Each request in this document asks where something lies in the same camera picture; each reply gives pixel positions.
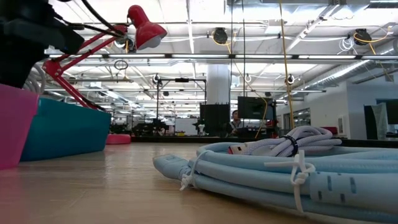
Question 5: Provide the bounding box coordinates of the black cabinet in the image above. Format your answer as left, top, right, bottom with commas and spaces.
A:
200, 103, 231, 138

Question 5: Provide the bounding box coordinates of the black aluminium table frame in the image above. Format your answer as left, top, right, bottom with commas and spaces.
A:
130, 136, 398, 149

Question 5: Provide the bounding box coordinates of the red plastic bin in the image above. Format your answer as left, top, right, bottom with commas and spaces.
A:
0, 83, 40, 171

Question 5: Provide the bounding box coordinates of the light blue cable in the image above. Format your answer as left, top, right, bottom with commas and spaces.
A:
152, 140, 398, 224

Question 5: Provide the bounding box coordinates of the pale lavender cable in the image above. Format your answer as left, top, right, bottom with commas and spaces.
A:
228, 125, 343, 158

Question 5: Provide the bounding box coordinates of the white building column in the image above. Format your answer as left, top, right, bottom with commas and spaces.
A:
206, 63, 231, 105

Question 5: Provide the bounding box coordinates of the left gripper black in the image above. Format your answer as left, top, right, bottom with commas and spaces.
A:
0, 0, 85, 90

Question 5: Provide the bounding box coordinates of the black display screen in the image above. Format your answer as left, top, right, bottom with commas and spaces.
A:
238, 96, 274, 121

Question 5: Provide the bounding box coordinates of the silver ventilation duct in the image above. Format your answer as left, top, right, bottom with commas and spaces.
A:
310, 58, 398, 91

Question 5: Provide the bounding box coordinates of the red desk lamp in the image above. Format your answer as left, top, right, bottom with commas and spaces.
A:
42, 4, 168, 146

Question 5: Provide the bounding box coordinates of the distant black frame rig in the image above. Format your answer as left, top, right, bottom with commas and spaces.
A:
156, 77, 208, 125

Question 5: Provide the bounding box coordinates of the yellow extension cable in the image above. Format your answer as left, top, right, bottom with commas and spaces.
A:
278, 0, 295, 130

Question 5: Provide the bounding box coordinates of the person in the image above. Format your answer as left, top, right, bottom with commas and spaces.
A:
228, 109, 246, 137

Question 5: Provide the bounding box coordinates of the blue plastic bin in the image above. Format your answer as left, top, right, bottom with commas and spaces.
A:
20, 96, 112, 162

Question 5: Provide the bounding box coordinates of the black ceiling cable reel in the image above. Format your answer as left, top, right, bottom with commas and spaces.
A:
353, 28, 373, 47
213, 27, 228, 45

